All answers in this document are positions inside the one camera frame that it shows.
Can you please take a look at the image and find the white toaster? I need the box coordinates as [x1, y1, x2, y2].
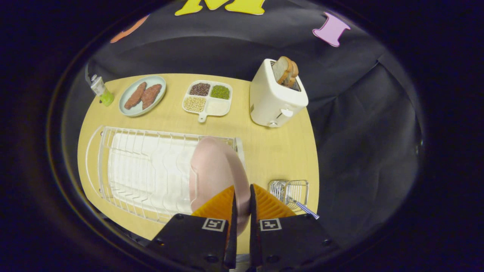
[249, 59, 309, 128]

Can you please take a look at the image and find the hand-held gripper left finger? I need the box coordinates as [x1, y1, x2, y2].
[146, 185, 238, 272]

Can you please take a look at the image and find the white wire dish rack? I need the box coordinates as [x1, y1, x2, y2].
[85, 126, 245, 224]

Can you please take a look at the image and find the black backdrop cloth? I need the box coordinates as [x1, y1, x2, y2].
[85, 0, 422, 242]

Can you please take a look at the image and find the toast bread slice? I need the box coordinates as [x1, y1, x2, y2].
[271, 56, 293, 85]
[285, 60, 299, 88]

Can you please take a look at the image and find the white divided tray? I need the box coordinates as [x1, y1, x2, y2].
[182, 80, 233, 123]

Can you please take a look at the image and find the pink plate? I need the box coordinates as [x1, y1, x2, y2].
[189, 137, 251, 236]

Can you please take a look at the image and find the light blue oval plate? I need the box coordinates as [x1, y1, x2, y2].
[119, 75, 167, 117]

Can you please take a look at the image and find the pile of yellow beans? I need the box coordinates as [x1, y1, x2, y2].
[184, 96, 206, 113]

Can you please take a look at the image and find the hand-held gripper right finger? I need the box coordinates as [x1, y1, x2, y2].
[250, 184, 341, 272]

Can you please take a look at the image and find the clear bottle with green liquid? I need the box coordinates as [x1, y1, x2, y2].
[90, 74, 115, 107]

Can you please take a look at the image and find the metal wire basket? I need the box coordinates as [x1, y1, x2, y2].
[268, 179, 309, 212]

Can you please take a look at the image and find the spoon with blue checked handle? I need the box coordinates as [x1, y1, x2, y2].
[287, 196, 320, 219]

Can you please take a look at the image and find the pile of green beans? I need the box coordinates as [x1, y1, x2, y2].
[210, 85, 231, 100]

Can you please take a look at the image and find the pile of dark red beans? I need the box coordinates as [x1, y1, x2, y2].
[189, 83, 211, 96]

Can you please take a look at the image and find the brown sausage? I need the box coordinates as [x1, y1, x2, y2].
[141, 83, 163, 110]
[124, 82, 147, 110]

